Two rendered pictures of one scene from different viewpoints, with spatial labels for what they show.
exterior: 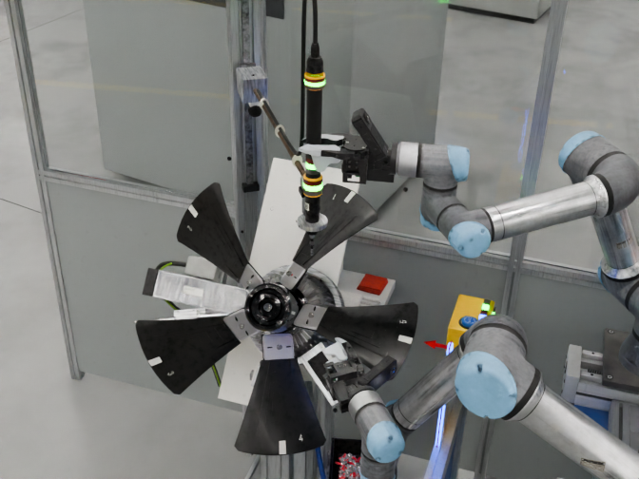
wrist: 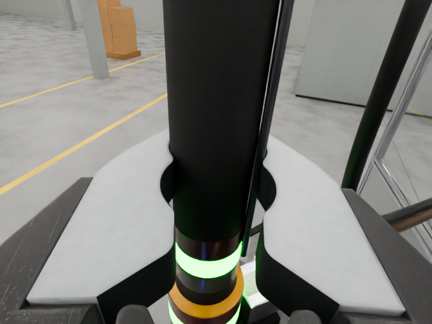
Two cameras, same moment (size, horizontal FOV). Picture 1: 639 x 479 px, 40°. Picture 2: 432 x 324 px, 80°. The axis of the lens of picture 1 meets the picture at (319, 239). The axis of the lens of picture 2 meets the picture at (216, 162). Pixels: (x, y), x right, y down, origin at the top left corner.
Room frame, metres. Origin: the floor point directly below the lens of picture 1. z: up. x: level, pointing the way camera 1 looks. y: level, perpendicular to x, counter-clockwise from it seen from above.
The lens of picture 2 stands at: (1.70, -0.07, 1.71)
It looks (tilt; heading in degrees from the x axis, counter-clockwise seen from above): 33 degrees down; 80
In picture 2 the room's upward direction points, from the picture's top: 4 degrees clockwise
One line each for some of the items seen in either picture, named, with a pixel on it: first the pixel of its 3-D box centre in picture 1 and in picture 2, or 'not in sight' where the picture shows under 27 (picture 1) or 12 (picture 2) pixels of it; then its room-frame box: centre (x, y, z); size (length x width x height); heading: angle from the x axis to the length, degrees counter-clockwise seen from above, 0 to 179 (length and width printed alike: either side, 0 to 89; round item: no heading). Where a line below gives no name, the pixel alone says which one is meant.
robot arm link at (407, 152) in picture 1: (406, 158); not in sight; (1.69, -0.18, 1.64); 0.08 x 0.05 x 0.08; 172
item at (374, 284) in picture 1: (372, 283); not in sight; (2.30, -0.17, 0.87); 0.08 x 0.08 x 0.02; 67
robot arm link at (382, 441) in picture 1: (379, 433); not in sight; (1.33, -0.14, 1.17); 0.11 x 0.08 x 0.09; 19
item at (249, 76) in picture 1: (251, 84); not in sight; (2.31, 0.20, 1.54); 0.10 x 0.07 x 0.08; 17
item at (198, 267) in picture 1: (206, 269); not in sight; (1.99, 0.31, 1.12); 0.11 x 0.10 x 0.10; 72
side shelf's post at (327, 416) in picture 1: (328, 392); not in sight; (2.27, -0.04, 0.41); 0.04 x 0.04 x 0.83; 72
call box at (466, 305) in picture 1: (470, 328); not in sight; (1.88, -0.42, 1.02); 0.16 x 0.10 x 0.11; 162
